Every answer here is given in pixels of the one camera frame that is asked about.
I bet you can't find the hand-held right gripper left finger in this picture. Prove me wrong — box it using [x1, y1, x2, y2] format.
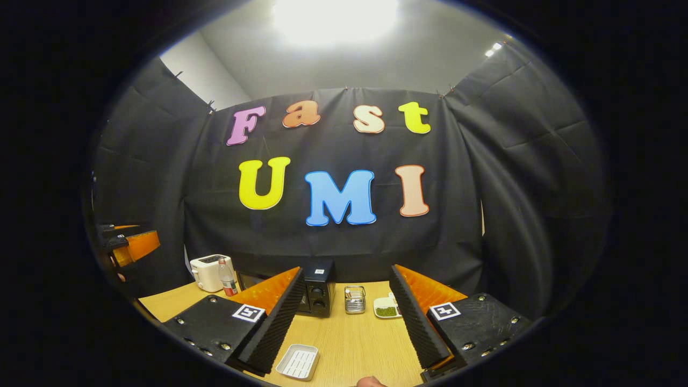
[161, 266, 307, 376]

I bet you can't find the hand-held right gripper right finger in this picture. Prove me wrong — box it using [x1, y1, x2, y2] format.
[388, 263, 534, 383]

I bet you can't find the black electric oven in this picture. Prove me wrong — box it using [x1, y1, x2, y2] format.
[236, 260, 336, 318]

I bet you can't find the white divided spice dish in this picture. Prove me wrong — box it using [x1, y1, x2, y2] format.
[373, 293, 403, 319]

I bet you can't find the white rectangular tray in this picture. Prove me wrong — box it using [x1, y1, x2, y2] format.
[275, 344, 320, 382]

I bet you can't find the clear plastic water bottle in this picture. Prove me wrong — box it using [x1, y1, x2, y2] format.
[218, 258, 239, 297]

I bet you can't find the white toaster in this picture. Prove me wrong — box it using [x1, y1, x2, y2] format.
[190, 254, 237, 293]

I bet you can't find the black backdrop cloth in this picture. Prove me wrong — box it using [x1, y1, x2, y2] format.
[91, 40, 611, 323]

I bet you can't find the large ceiling light panel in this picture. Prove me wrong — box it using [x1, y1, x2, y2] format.
[271, 0, 401, 46]

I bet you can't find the wire utensil holder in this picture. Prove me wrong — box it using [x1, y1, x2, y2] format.
[344, 285, 367, 314]

